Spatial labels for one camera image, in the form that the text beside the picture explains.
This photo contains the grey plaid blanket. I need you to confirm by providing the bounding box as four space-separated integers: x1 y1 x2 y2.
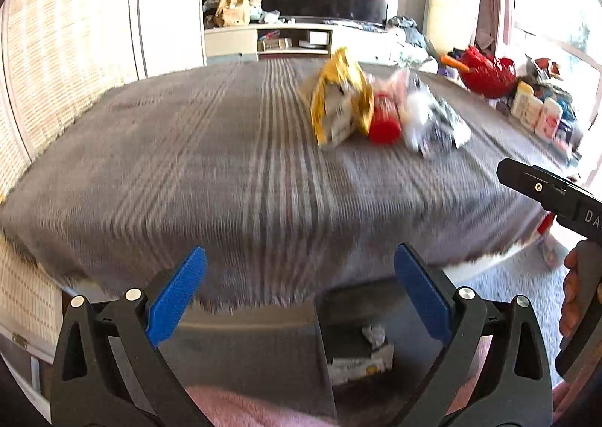
0 55 579 310

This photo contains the beige television cabinet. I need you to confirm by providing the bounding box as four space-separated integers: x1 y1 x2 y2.
204 23 391 63

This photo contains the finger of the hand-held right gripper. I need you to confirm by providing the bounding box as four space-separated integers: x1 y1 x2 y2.
497 158 579 210

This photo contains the red plastic basket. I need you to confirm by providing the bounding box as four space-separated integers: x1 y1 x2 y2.
458 46 518 99

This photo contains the woven panel door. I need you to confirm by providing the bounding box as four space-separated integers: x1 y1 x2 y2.
0 0 142 193

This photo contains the woven bed base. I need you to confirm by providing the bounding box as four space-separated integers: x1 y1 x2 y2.
0 234 64 353

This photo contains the red capped bottle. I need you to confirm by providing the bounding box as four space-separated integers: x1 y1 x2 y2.
368 91 403 144

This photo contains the white and yellow packet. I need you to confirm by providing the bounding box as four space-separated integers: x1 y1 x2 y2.
329 345 395 383

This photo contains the white paper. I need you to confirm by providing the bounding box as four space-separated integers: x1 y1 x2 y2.
361 324 387 349

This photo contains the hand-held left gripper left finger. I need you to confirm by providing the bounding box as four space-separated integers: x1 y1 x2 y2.
51 246 212 427

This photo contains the grey shaggy rug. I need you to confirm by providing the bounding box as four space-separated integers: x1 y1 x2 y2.
451 239 571 390

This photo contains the black trash bin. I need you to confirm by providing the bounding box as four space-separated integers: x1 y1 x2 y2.
314 283 447 427

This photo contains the pile of grey clothes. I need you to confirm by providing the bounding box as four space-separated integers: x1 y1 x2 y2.
386 15 440 73

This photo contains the tan plush toy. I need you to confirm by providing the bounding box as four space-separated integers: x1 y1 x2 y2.
215 0 252 28

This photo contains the pink fleece robe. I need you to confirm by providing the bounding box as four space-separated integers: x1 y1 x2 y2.
183 380 584 427

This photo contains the cream lotion bottle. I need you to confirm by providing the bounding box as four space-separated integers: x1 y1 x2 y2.
510 81 534 120

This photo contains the person's right hand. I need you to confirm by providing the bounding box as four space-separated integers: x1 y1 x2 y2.
561 246 584 338

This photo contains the yellow snack bag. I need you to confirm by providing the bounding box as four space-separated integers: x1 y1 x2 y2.
310 47 374 148

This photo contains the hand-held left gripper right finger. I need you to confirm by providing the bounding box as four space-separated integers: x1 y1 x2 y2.
394 243 553 427

